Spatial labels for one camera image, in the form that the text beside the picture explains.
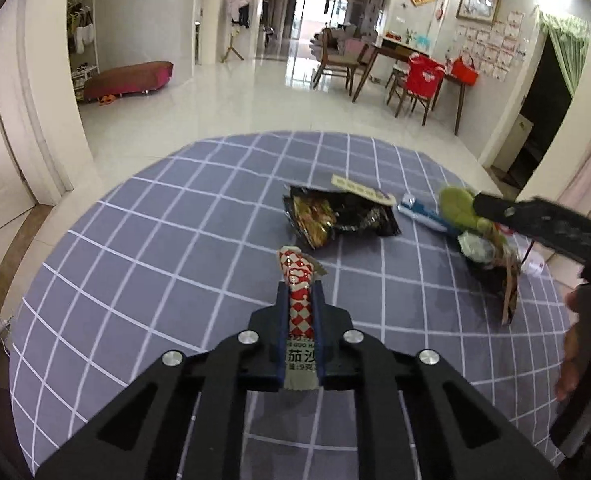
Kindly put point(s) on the orange slippers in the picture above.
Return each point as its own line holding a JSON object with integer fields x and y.
{"x": 106, "y": 100}

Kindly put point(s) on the grey checked tablecloth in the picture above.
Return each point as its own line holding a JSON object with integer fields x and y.
{"x": 175, "y": 260}

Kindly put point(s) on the white floor air conditioner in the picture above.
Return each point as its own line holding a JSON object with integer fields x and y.
{"x": 280, "y": 15}

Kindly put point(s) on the red hanging wall ornament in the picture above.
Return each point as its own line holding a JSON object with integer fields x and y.
{"x": 441, "y": 10}

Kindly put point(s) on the wooden framed wall picture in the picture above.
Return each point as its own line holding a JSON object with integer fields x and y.
{"x": 478, "y": 6}

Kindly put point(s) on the light blue box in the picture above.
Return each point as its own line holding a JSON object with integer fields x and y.
{"x": 422, "y": 42}

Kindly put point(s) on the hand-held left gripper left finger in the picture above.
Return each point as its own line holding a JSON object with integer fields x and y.
{"x": 281, "y": 360}

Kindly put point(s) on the person's right hand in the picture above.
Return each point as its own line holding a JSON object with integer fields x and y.
{"x": 571, "y": 365}

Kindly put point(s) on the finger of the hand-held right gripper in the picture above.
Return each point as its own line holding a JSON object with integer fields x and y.
{"x": 550, "y": 220}

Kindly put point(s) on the dark wooden dining table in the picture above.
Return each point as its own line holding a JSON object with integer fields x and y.
{"x": 390, "y": 52}

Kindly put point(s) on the white red wrapper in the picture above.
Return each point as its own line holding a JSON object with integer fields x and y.
{"x": 533, "y": 264}

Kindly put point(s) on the blue white wrapper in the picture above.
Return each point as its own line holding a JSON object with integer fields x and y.
{"x": 420, "y": 214}

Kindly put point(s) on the brown upholstered bench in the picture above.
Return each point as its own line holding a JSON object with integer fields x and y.
{"x": 125, "y": 80}

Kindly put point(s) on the green curtain valance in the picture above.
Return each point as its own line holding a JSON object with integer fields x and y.
{"x": 565, "y": 35}

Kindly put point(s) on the wooden coat stand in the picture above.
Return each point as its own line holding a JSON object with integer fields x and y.
{"x": 231, "y": 47}

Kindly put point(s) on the white panel door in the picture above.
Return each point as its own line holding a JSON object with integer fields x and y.
{"x": 0, "y": 170}

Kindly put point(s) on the white clothes rack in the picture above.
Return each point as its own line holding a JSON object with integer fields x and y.
{"x": 83, "y": 35}

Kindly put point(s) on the black snack packet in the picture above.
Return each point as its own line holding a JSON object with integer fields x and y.
{"x": 355, "y": 217}

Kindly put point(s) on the red white checked sachet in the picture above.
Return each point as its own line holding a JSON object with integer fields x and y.
{"x": 300, "y": 300}

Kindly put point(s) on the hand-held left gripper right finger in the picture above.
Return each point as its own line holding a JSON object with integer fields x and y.
{"x": 319, "y": 340}

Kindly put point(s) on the white sideboard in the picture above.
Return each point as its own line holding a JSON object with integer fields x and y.
{"x": 393, "y": 39}

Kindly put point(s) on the wooden dining chair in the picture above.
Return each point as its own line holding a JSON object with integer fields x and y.
{"x": 338, "y": 60}
{"x": 408, "y": 100}

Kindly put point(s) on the wall of paper certificates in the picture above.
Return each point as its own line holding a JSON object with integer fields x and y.
{"x": 495, "y": 45}

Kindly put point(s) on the red tote bag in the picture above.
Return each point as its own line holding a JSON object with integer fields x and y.
{"x": 464, "y": 71}

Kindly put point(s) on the small potted plant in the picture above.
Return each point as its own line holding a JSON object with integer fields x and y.
{"x": 409, "y": 36}

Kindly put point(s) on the silver wrapper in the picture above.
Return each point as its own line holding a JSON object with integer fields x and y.
{"x": 478, "y": 247}

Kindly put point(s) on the pink floral sheer curtain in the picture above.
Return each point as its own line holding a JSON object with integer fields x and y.
{"x": 583, "y": 175}

